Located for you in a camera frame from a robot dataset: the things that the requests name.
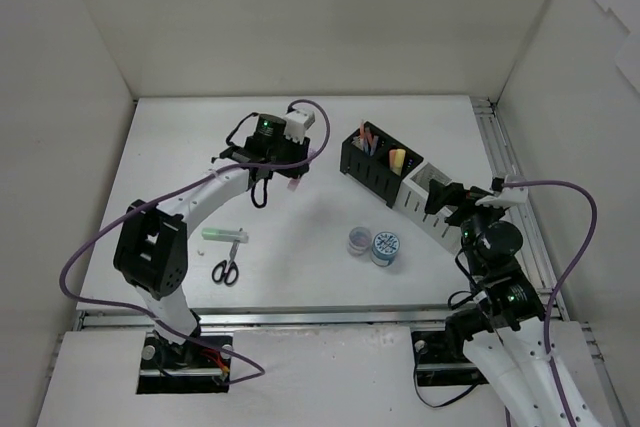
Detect purple pink highlighter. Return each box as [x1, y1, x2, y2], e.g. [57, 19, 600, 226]
[287, 162, 310, 191]

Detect yellow highlighter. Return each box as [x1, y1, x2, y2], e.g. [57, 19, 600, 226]
[390, 161, 404, 176]

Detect thin yellow pen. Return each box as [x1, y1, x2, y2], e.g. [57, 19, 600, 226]
[358, 120, 366, 151]

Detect purple blue pen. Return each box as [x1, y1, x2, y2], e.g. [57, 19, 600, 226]
[361, 138, 371, 156]

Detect green highlighter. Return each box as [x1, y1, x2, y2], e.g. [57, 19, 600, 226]
[201, 227, 249, 244]

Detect orange cap highlighter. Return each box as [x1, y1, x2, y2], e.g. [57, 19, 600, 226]
[389, 149, 406, 164]

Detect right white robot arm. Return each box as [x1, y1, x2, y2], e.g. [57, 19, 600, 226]
[424, 177, 600, 426]

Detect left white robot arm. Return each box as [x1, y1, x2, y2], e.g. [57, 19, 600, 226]
[114, 108, 315, 367]

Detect white two-compartment organizer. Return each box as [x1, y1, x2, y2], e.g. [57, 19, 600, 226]
[394, 161, 461, 255]

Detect blue patterned tape roll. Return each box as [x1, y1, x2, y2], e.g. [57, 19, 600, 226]
[370, 232, 400, 267]

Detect black two-compartment organizer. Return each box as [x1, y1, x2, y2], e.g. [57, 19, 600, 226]
[339, 121, 424, 208]

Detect pink blue tape roll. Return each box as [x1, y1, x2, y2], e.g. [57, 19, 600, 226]
[347, 226, 372, 257]

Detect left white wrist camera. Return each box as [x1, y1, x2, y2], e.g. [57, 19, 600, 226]
[284, 107, 315, 144]

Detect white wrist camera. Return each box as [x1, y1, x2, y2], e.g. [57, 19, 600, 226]
[475, 175, 528, 209]
[284, 107, 315, 144]

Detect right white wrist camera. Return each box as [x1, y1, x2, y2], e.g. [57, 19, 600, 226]
[475, 175, 528, 209]

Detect black handled scissors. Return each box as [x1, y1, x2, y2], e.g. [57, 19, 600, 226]
[211, 241, 240, 287]

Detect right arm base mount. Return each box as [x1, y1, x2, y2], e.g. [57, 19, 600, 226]
[411, 326, 489, 410]

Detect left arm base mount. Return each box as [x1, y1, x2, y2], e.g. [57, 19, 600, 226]
[136, 333, 232, 395]

